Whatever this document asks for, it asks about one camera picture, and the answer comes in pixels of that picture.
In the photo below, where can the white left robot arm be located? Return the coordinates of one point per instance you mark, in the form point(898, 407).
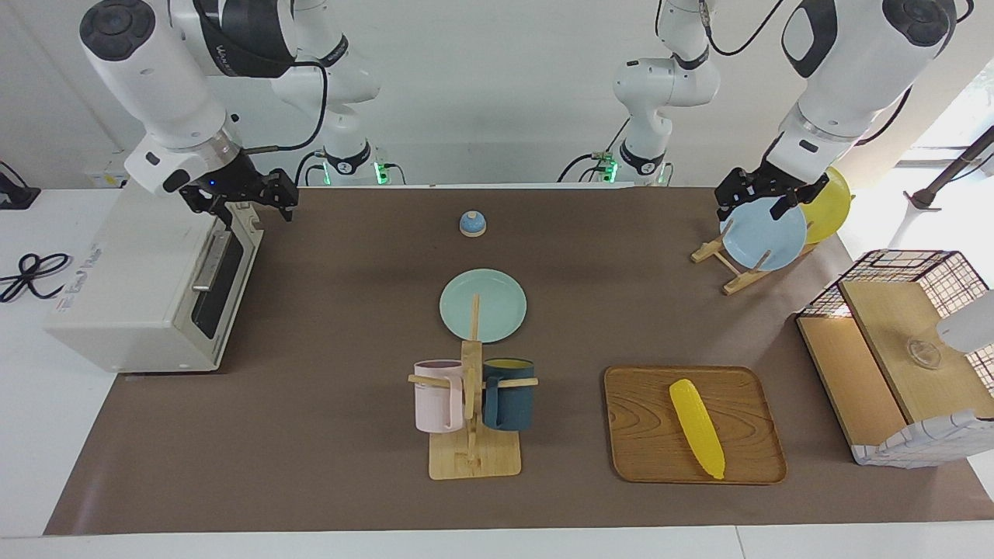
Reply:
point(846, 62)

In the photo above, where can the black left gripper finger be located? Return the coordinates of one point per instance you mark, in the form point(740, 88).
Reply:
point(724, 213)
point(781, 207)

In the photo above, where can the light blue plate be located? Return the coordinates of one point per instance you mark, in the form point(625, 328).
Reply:
point(757, 237)

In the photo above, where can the white power strip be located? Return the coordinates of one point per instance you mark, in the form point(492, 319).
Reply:
point(107, 179)

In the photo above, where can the wooden plate rack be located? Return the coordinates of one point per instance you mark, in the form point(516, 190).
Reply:
point(738, 281)

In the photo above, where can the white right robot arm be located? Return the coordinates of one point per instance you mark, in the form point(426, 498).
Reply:
point(147, 70)

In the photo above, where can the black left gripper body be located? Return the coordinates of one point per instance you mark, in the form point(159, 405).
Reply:
point(765, 182)

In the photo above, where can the white rounded device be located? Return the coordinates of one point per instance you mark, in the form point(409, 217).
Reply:
point(969, 324)

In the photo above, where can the mint green plate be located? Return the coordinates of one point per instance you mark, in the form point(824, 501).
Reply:
point(497, 299)

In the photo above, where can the dark tripod stand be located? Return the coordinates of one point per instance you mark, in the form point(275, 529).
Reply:
point(951, 171)

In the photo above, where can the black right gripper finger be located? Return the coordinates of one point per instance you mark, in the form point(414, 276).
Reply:
point(223, 215)
point(283, 192)

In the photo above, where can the pink mug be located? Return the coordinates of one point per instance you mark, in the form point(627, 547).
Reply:
point(435, 400)

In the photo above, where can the small blue lid with knob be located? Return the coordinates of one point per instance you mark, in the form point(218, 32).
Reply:
point(472, 223)

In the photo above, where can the black clamp mount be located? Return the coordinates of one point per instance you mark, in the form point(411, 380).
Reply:
point(14, 194)

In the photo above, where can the yellow corn cob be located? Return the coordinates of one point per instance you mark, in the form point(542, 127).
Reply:
point(696, 427)

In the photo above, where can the wooden mug rack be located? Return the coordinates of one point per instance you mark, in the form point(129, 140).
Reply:
point(470, 458)

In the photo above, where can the dark blue mug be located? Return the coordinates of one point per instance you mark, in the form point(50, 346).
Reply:
point(509, 404)

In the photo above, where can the yellow plate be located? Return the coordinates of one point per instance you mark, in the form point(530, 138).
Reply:
point(829, 213)

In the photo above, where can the wooden serving tray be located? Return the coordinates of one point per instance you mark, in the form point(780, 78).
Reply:
point(644, 423)

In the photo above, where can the small clear glass dish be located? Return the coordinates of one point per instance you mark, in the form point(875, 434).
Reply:
point(923, 354)

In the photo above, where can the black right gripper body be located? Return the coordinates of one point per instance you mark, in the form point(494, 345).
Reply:
point(229, 182)

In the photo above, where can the brown table mat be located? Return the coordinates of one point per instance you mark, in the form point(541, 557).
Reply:
point(311, 435)

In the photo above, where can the cream toaster oven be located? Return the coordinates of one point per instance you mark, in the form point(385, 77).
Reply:
point(128, 279)

